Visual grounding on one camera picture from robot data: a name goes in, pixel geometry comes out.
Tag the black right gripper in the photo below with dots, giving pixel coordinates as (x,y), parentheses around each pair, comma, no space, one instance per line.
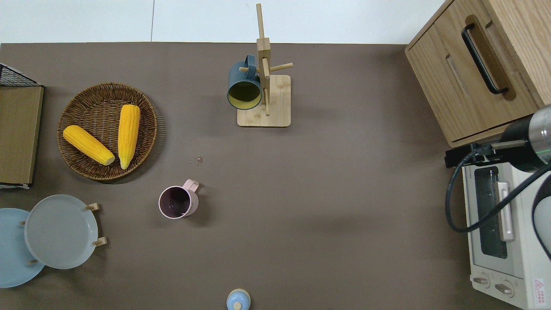
(521,146)

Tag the pink mug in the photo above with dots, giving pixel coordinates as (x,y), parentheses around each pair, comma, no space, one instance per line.
(178,202)

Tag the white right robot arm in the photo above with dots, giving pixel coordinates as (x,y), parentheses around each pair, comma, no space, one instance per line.
(546,219)

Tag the spilled water drops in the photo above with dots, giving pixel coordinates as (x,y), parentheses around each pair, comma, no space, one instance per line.
(198,160)

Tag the wooden cabinet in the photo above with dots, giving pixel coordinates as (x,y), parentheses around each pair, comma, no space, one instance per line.
(447,86)

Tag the white toaster oven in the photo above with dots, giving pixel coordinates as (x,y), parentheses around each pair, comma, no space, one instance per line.
(490,267)

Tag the brown table mat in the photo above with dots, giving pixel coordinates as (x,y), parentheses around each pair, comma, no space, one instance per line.
(323,193)

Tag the wooden mug rack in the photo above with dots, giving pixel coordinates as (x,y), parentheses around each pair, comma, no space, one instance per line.
(277,107)

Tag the dark blue mug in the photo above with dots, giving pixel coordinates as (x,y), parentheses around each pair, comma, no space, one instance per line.
(243,77)

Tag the yellow corn cob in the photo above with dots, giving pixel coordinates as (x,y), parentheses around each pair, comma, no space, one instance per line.
(88,145)
(129,133)

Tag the brown wicker basket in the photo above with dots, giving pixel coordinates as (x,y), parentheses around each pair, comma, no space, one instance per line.
(99,99)

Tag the wooden plate rack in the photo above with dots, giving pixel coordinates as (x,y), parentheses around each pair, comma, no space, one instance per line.
(100,242)

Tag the grey plate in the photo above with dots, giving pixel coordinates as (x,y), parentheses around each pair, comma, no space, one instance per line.
(60,232)

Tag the light blue plate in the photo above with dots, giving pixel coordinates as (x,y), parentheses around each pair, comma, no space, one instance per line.
(13,258)

